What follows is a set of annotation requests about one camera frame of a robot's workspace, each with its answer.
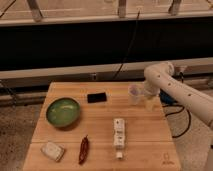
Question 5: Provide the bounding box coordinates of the white tube with cap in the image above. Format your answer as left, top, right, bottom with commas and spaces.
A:
113, 118, 125, 160

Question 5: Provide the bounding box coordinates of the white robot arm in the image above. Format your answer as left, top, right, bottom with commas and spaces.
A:
144, 62, 213, 131

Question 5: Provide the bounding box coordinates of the wooden cutting board table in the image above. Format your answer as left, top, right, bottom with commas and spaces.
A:
23, 82, 181, 171

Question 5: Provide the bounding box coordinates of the black rectangular sponge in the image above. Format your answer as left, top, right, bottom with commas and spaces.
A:
87, 93, 107, 103

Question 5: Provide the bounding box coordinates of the black floor cable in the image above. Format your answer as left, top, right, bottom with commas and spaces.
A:
159, 71, 193, 139

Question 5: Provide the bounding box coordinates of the black hanging cable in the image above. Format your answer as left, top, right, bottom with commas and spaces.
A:
111, 9, 141, 81

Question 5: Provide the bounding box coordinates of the red chili pepper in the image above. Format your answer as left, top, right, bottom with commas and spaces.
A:
79, 136, 89, 164

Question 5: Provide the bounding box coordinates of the green ceramic bowl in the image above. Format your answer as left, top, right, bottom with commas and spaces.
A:
46, 97, 80, 128

